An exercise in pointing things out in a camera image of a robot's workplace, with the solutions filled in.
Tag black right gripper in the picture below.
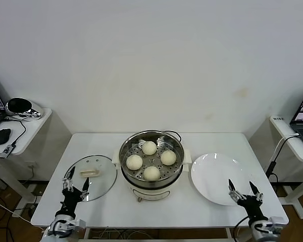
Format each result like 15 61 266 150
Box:
228 178 267 220

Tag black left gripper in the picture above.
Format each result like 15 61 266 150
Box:
62 166 90 215

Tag white steamed baozi bun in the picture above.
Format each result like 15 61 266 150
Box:
142 140 158 155
126 154 143 170
143 165 161 182
161 150 177 166

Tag stainless steel steamer basket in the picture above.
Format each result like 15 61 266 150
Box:
119 129 185 190

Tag round glass pot lid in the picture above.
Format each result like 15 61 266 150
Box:
63 154 118 202

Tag round white plate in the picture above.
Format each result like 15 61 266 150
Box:
191 153 253 207

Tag white side table with mouse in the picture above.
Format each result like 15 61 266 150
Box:
0 107 54 210

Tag white side table with label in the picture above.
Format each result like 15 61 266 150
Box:
269 116 303 220

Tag white electric cooker pot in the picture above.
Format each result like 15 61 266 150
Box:
112 148 192 203

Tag grey usb dongle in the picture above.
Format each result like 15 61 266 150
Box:
0 144 16 159

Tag black computer mouse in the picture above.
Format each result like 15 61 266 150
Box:
0 128 12 145

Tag chrome and black headset device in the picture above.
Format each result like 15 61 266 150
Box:
6 97 44 118

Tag black cable with adapter block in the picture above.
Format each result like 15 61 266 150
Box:
266 137 293 182

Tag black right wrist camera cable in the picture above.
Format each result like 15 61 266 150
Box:
232 216 253 242

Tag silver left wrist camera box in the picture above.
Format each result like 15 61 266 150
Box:
72 218 87 229

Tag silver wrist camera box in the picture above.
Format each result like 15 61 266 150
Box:
266 216 286 229
72 218 87 229

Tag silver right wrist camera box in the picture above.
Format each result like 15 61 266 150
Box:
266 216 286 229

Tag white laptop cable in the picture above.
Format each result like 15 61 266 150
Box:
274 134 301 162

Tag thin black dongle cable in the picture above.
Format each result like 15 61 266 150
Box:
2 117 28 147

